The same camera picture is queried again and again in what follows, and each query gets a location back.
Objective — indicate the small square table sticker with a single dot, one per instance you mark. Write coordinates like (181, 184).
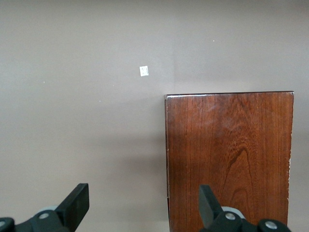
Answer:
(144, 71)

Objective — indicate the dark brown wooden cabinet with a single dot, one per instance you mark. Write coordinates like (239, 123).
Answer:
(229, 157)

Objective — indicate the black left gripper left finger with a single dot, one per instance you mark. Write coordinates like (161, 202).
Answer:
(72, 207)

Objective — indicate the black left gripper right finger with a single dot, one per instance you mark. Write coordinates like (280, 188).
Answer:
(210, 210)

